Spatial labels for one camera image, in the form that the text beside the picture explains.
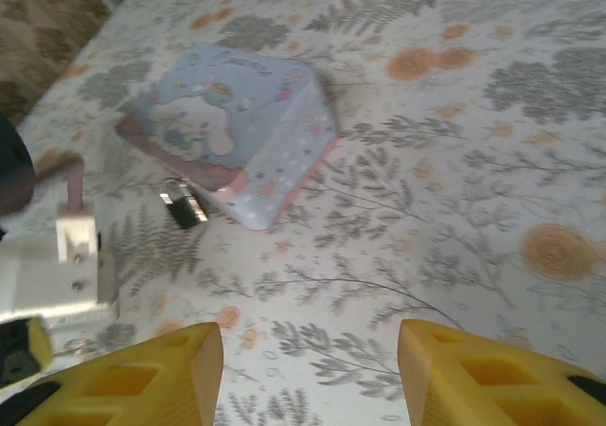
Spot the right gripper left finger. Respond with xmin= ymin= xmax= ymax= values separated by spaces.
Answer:
xmin=13 ymin=321 xmax=224 ymax=426

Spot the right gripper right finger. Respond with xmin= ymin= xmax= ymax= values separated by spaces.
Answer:
xmin=400 ymin=319 xmax=606 ymax=426

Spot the floral table cover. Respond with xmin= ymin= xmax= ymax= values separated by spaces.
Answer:
xmin=0 ymin=0 xmax=606 ymax=426

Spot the blue cartoon tin box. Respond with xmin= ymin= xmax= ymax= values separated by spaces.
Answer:
xmin=115 ymin=42 xmax=341 ymax=234

